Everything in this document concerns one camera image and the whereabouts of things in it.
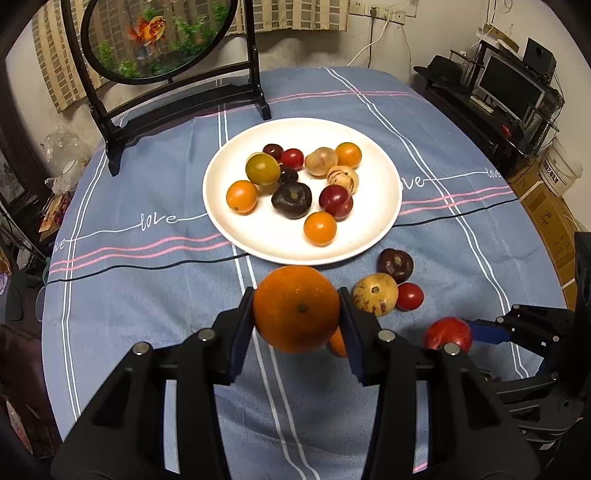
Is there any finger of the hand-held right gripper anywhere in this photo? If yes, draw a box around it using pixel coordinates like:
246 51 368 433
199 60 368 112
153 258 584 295
466 305 573 356
482 369 561 409

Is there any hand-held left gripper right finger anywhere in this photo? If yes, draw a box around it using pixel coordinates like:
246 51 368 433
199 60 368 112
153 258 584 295
337 286 541 480

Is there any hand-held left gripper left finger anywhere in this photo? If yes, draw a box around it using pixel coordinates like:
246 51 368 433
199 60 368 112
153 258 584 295
51 286 256 480

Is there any bumpy tangerine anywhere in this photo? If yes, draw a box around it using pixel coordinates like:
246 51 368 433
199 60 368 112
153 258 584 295
328 325 348 358

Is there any red plum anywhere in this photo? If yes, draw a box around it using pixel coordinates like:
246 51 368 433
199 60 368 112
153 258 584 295
424 316 474 354
318 185 354 220

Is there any pale striped pepino melon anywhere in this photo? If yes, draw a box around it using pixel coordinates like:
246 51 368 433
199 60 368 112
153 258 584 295
352 273 399 317

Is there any large orange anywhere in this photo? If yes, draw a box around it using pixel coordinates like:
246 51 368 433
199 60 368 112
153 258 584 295
253 265 341 354

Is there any dark purple tomato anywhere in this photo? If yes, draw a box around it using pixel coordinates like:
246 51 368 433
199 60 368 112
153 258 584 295
271 181 313 220
377 248 414 284

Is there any small orange mandarin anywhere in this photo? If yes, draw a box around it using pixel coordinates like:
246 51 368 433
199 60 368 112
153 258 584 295
303 211 338 247
226 180 259 215
335 142 362 169

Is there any white plate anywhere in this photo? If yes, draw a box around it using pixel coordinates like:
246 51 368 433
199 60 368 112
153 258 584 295
202 117 403 266

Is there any greenish yellow orange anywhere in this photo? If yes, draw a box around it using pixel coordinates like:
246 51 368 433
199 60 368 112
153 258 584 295
245 152 281 186

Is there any blue striped tablecloth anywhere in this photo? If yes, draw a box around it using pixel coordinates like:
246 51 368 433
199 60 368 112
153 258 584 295
41 67 568 480

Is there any cardboard box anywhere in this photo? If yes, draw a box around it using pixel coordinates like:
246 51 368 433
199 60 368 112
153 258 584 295
508 159 585 301

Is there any tan striped pepino melon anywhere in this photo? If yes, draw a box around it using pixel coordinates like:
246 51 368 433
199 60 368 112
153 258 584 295
327 165 360 195

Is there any pale tan pepino melon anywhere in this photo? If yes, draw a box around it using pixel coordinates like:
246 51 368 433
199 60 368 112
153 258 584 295
305 147 339 177

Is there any white plastic bucket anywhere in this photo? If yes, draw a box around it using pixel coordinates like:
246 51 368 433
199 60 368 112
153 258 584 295
539 137 585 195

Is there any black desk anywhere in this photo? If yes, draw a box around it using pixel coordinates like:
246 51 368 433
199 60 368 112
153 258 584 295
413 39 566 174

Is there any computer monitor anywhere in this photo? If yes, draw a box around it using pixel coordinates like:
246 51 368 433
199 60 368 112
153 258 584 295
476 50 548 121

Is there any clear plastic bag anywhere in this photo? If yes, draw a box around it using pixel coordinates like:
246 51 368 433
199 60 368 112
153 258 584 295
41 128 93 195

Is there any black hat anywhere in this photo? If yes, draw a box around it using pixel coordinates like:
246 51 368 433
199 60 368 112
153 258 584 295
413 55 467 86

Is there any dark wooden cabinet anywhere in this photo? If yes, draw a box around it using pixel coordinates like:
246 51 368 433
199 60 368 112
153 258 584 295
0 88 49 217

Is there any black speaker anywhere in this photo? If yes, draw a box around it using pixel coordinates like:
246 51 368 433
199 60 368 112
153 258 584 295
524 38 557 75

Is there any black framed round goldfish screen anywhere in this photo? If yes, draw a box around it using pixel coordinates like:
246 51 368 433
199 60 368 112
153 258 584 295
60 0 273 177

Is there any white double wall socket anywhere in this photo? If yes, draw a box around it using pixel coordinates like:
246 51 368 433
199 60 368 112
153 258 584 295
369 6 407 24

